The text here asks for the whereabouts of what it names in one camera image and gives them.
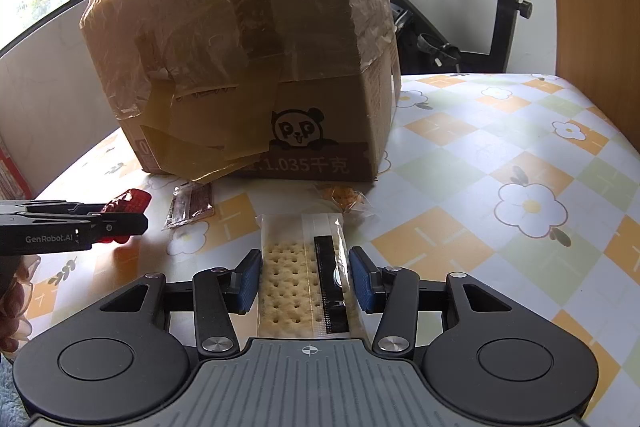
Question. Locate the person's left hand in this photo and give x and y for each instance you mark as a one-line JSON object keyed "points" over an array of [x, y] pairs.
{"points": [[15, 307]]}

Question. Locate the red snack packet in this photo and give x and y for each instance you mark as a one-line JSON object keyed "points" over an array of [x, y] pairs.
{"points": [[132, 199]]}

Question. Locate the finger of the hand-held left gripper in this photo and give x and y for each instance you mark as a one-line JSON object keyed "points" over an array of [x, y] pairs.
{"points": [[122, 224], [50, 207]]}

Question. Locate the brown wooden panel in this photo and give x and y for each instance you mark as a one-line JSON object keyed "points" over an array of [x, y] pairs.
{"points": [[595, 7]]}

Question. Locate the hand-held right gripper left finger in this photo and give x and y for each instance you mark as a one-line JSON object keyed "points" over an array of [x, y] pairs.
{"points": [[247, 282]]}

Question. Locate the floral checked tablecloth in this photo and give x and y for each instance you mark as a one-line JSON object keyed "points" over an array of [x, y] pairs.
{"points": [[475, 157]]}

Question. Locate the light blue fuzzy cloth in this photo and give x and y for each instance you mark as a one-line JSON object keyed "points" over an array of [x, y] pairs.
{"points": [[7, 397]]}

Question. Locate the small brown snack packet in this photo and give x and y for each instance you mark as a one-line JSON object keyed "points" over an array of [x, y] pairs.
{"points": [[192, 204]]}

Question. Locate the taped cardboard box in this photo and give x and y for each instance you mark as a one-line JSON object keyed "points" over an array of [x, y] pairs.
{"points": [[225, 32]]}

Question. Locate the clear cracker packet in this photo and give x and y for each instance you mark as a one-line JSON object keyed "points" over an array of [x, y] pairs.
{"points": [[285, 282]]}

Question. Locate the red patterned box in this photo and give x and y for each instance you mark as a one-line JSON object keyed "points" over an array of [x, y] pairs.
{"points": [[10, 177]]}

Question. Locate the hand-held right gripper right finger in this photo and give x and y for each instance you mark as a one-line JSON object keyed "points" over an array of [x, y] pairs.
{"points": [[361, 282]]}

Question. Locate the clear orange snack packet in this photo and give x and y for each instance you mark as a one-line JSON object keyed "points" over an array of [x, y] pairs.
{"points": [[342, 197]]}

